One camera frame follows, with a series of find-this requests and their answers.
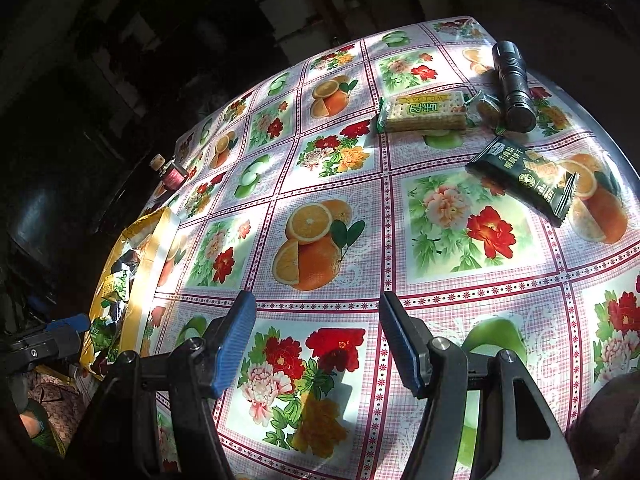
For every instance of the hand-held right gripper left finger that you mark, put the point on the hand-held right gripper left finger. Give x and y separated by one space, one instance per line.
232 345

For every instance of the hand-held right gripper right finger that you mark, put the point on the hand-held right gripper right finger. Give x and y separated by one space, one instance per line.
400 345

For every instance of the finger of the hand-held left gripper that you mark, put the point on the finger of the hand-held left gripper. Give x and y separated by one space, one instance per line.
67 322
45 351

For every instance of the green pea snack packet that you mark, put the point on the green pea snack packet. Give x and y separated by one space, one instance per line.
102 334

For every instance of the green yellow snack packet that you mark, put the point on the green yellow snack packet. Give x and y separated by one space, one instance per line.
107 290

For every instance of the yellow cardboard box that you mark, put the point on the yellow cardboard box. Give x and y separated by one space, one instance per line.
160 245

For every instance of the patterned brown cloth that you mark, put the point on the patterned brown cloth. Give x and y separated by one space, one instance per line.
50 395

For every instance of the small bottle red label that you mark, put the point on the small bottle red label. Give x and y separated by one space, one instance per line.
172 176

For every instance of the dark green biscuit packet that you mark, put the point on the dark green biscuit packet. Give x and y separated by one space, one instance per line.
520 175

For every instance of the green white cracker packet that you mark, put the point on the green white cracker packet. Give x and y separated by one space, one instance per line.
425 110

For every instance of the clear wrapped round cookie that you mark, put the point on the clear wrapped round cookie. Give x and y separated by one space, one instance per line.
487 108

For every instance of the black flashlight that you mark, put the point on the black flashlight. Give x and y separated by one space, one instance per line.
515 90

